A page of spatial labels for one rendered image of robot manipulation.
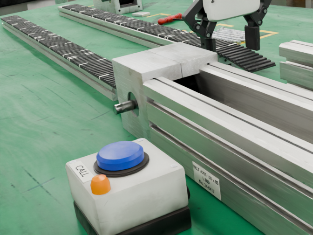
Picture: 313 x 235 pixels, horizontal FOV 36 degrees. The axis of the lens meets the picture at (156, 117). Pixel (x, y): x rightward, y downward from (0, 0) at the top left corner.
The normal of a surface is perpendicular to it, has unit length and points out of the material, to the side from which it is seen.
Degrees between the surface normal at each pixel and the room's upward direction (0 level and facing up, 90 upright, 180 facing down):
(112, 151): 3
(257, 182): 90
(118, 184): 0
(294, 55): 90
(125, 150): 3
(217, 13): 96
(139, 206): 90
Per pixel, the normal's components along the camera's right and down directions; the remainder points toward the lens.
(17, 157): -0.13, -0.92
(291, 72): -0.88, 0.28
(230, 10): 0.45, 0.41
